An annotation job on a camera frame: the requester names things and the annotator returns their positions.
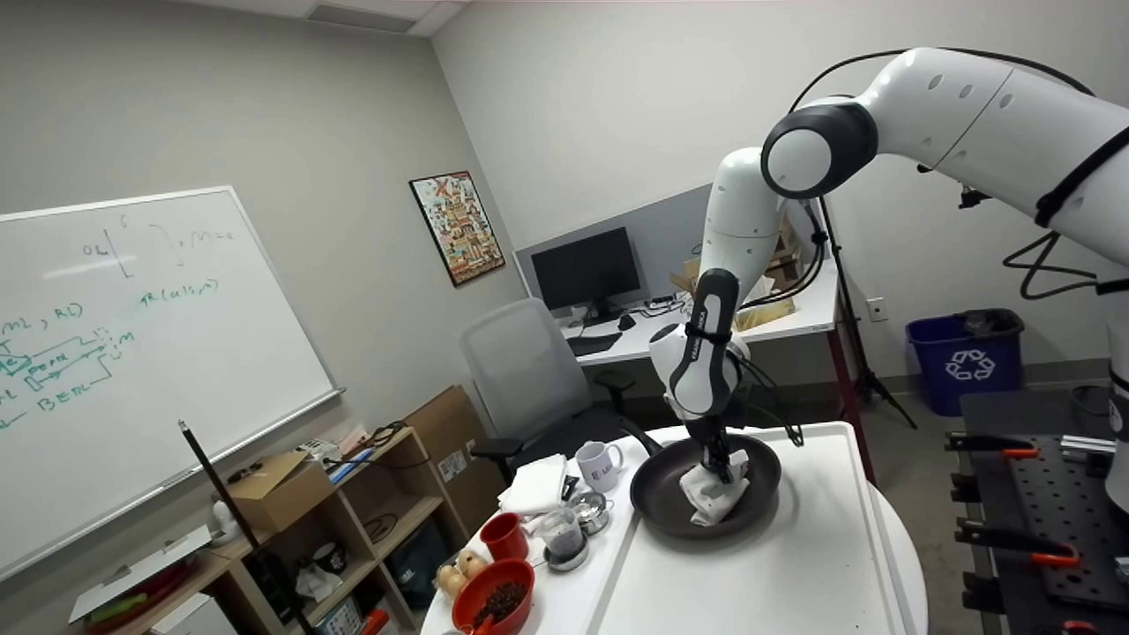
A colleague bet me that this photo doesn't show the black tripod stand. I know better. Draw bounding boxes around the black tripod stand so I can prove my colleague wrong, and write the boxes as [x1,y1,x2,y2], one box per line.
[815,199,919,434]

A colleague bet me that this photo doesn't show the grey office chair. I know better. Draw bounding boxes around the grey office chair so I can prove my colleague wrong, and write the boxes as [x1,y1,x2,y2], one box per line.
[458,296,645,475]

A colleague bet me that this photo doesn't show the large white tray board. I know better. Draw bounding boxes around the large white tray board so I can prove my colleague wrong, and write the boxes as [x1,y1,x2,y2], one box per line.
[581,420,919,635]

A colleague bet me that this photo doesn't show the small cardboard box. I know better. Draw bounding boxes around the small cardboard box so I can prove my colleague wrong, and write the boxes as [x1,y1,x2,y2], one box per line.
[224,448,334,540]

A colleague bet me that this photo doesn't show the pale eggs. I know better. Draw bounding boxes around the pale eggs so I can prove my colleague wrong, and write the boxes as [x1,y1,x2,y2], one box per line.
[435,546,490,597]

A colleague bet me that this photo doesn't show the framed colourful poster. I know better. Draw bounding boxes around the framed colourful poster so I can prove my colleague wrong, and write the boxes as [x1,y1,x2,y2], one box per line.
[406,170,513,288]

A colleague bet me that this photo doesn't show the thin black pole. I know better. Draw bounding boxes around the thin black pole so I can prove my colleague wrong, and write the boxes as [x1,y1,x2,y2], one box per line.
[177,417,311,635]

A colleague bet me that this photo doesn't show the white towel with red stripes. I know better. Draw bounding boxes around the white towel with red stripes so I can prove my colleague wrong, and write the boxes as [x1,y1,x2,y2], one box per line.
[676,448,755,528]

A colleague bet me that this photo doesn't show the black computer monitor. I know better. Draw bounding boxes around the black computer monitor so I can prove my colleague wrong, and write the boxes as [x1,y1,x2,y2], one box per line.
[525,221,645,328]

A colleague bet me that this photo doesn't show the crumpled white napkin cloth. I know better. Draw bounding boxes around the crumpled white napkin cloth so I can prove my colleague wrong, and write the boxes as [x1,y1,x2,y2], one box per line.
[494,452,574,521]

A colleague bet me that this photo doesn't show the red cup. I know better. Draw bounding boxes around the red cup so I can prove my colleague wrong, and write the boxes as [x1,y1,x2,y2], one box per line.
[476,508,534,566]

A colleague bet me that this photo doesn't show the black perforated workbench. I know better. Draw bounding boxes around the black perforated workbench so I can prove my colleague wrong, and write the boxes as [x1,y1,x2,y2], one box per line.
[946,384,1129,635]

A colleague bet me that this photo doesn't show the white mug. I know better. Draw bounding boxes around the white mug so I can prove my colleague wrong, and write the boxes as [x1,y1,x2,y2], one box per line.
[573,439,627,494]

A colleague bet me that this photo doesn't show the round white table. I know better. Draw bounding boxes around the round white table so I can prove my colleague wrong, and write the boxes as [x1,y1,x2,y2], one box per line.
[415,420,932,635]

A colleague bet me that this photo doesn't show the white office desk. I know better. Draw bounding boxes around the white office desk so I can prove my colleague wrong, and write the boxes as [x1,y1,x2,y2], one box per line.
[560,257,849,428]

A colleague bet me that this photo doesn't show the red bowl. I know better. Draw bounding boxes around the red bowl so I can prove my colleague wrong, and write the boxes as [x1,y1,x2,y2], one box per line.
[448,559,538,635]

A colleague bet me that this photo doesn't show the wooden desk organizer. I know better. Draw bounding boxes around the wooden desk organizer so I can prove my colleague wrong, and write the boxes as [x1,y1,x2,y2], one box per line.
[674,226,825,336]

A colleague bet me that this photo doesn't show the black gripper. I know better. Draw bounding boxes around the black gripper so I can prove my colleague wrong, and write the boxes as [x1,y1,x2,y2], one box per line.
[684,414,741,487]

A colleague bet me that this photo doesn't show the blue recycling bin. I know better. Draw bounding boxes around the blue recycling bin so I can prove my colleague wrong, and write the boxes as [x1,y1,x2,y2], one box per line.
[904,306,1025,417]

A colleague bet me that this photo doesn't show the wall whiteboard with writing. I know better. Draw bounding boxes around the wall whiteboard with writing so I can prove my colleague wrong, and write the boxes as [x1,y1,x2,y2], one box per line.
[0,183,346,586]

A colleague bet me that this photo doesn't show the black keyboard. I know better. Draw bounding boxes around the black keyboard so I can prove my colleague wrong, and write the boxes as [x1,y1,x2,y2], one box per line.
[563,333,627,360]

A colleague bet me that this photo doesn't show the black frying pan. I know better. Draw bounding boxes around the black frying pan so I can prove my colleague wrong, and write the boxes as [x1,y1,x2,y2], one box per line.
[627,428,785,546]

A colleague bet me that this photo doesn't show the wooden shelf unit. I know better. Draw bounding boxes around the wooden shelf unit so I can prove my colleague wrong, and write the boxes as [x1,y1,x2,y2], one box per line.
[66,424,473,635]

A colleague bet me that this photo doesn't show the glass jars with dark lids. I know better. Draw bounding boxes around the glass jars with dark lids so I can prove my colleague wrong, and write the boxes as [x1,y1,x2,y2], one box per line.
[534,487,612,575]

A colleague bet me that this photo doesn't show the black clamp with orange handle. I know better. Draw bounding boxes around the black clamp with orange handle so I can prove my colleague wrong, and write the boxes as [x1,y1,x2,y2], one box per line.
[952,514,1084,575]
[946,432,1044,464]

